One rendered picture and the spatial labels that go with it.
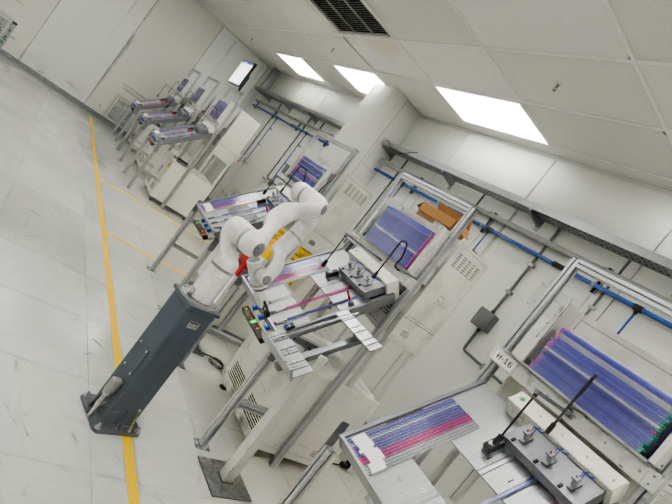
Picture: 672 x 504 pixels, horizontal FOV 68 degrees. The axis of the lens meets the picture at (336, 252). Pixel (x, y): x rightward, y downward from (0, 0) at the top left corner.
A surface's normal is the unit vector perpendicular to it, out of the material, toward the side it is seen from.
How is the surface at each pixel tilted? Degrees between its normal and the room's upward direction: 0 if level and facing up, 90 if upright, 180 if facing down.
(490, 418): 45
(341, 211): 90
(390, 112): 90
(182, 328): 90
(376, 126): 90
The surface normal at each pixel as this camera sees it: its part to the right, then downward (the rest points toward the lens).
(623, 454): -0.67, -0.47
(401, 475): -0.04, -0.89
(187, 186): 0.42, 0.40
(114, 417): 0.57, 0.50
